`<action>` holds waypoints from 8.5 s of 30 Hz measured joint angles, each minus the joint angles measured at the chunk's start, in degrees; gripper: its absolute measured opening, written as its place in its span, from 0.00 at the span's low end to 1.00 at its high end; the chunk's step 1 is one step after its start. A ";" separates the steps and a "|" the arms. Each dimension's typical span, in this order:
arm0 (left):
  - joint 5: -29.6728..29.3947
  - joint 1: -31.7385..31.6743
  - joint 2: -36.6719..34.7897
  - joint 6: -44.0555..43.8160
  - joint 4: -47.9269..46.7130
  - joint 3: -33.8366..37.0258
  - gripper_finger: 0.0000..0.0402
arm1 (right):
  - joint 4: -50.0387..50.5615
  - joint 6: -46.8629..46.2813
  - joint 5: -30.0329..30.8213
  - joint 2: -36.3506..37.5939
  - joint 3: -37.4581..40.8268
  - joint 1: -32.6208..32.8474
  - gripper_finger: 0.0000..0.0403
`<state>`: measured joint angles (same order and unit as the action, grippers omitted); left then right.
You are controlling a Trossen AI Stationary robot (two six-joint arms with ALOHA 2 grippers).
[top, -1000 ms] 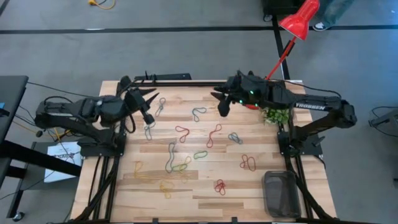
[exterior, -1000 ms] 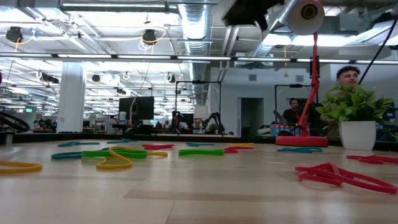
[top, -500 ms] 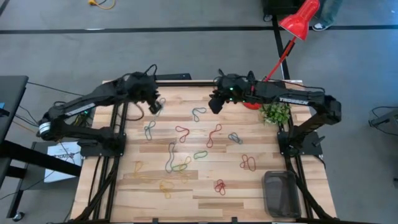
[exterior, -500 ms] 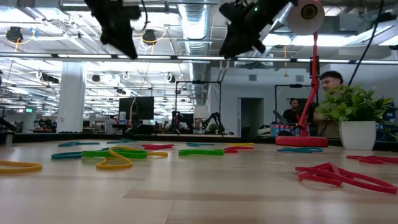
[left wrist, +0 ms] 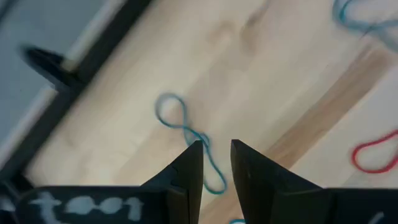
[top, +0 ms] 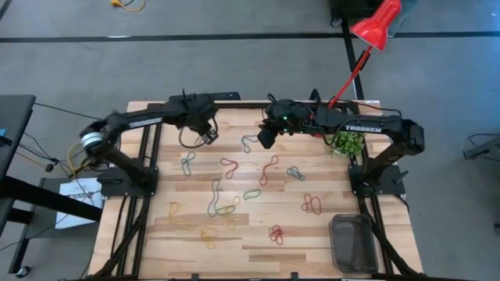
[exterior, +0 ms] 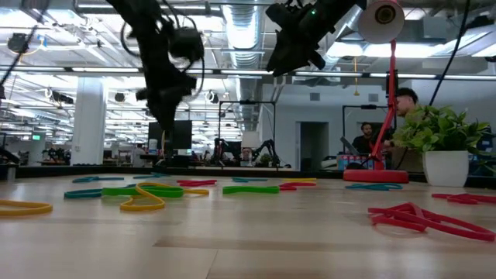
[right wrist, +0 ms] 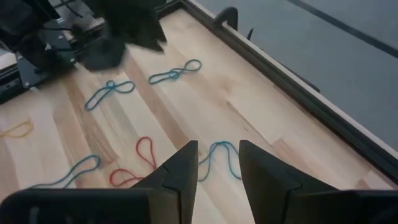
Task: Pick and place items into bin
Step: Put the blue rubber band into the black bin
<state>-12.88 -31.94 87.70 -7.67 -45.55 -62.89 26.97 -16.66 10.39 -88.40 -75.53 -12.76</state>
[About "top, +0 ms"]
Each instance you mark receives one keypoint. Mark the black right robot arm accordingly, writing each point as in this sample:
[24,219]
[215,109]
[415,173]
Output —
[390,129]

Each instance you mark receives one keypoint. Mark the green plant in white pot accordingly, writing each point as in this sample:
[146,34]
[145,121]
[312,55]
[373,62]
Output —
[345,143]

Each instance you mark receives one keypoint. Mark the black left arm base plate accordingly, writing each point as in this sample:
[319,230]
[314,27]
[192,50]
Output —
[113,188]

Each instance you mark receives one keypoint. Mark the black flat device with antennas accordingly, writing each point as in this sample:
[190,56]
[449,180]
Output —
[228,95]

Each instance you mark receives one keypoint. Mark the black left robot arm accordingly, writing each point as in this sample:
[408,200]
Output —
[129,122]

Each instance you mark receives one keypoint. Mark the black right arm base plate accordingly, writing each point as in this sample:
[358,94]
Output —
[394,187]

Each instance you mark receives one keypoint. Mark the long olive rubber band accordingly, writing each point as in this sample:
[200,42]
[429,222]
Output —
[214,194]

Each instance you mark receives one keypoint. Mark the black desk on casters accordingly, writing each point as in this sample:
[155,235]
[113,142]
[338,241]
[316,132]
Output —
[13,117]

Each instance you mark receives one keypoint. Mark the clear plastic bin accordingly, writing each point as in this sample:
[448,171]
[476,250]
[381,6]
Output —
[353,244]

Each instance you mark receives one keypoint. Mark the small blue box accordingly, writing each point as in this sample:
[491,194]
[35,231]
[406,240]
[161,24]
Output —
[2,132]

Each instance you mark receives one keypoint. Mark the red rubber band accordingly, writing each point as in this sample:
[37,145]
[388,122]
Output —
[311,203]
[228,159]
[267,169]
[277,234]

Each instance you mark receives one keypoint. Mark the grey-blue rubber band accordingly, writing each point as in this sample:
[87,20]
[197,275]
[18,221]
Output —
[295,173]

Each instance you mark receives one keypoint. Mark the white printed paper sheet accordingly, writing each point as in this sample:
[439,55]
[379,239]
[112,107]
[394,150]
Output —
[72,220]

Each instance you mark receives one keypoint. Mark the red desk lamp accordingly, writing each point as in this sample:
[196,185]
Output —
[375,25]

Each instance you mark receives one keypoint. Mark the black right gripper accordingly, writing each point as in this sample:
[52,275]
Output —
[291,117]

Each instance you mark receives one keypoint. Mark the black cart on casters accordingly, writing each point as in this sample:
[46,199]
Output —
[345,9]

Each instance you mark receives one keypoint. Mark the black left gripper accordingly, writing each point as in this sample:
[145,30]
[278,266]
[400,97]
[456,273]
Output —
[199,111]

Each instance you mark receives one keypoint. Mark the green rubber band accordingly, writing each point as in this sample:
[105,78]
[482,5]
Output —
[226,207]
[259,191]

